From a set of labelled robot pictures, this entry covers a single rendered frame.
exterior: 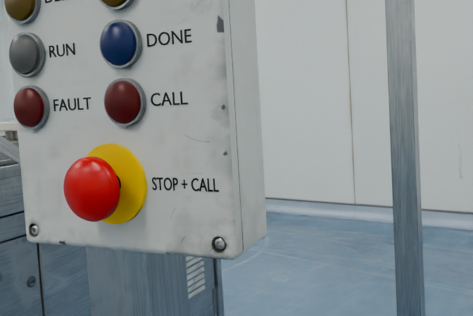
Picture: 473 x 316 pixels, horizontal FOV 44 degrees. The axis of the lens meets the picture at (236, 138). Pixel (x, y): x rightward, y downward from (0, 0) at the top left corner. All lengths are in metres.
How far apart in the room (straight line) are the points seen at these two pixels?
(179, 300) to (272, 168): 4.14
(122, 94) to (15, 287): 1.05
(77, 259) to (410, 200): 0.82
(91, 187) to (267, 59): 4.26
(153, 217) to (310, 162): 4.08
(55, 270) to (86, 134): 1.08
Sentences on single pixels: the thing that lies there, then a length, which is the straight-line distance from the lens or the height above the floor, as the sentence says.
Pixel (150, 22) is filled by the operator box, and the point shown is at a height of 0.98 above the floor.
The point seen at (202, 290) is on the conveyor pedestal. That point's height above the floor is 0.29.
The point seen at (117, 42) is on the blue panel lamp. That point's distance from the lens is 0.37.
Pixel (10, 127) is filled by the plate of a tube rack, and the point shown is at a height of 0.88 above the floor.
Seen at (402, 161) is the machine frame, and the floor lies 0.74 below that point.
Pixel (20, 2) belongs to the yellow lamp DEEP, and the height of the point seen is 1.00.
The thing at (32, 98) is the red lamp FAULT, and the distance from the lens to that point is 0.42.
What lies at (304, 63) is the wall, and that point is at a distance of 4.42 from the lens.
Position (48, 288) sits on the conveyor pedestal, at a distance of 1.46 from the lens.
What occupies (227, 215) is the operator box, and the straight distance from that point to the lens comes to 0.35.
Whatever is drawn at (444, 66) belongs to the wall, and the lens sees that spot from 3.99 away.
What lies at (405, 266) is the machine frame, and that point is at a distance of 1.56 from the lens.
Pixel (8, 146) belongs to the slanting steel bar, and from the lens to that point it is 1.15.
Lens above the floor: 0.93
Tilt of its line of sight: 4 degrees down
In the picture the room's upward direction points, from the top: 3 degrees counter-clockwise
